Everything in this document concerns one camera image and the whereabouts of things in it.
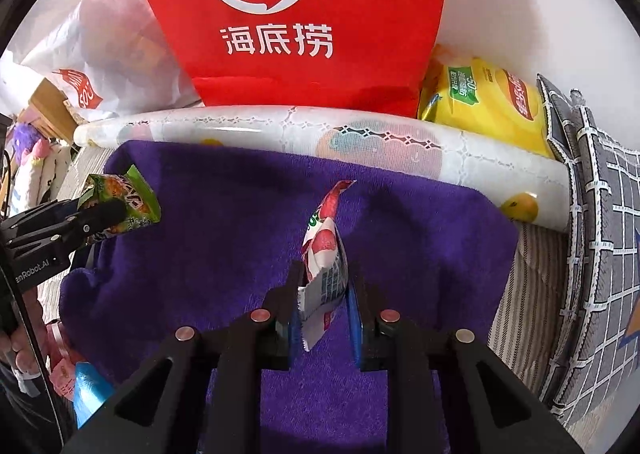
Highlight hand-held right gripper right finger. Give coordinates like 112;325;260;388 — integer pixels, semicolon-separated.
347;276;586;454

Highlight person's left hand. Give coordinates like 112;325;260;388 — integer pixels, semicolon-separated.
0;284;51;375

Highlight red white snack packet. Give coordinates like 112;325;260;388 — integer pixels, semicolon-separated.
297;180;357;352

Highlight purple towel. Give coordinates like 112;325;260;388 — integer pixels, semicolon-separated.
58;139;519;454

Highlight brown cardboard box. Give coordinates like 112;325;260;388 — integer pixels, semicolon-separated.
25;79;88;142

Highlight red paper bag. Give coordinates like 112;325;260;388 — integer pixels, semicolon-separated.
118;0;453;119

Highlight green snack packet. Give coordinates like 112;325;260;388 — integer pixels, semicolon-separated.
76;164;163;247

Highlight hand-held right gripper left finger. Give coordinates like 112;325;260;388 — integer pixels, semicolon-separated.
60;260;306;454

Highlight blue snack packet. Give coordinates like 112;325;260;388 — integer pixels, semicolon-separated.
72;361;118;430

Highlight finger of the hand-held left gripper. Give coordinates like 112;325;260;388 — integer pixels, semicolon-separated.
0;200;83;235
5;198;127;260

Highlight pink snack packets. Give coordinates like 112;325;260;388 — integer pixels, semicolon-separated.
45;321;88;402

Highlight grey checked folded cloth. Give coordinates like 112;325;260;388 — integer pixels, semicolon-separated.
487;74;640;427

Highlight white plastic bag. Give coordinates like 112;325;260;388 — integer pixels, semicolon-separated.
0;0;201;122

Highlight purple plush toy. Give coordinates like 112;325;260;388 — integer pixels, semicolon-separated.
10;121;51;167

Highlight yellow green-label snack bag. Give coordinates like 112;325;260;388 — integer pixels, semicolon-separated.
417;45;556;160

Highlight white patterned rolled mat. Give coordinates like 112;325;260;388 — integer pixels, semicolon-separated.
73;105;586;235

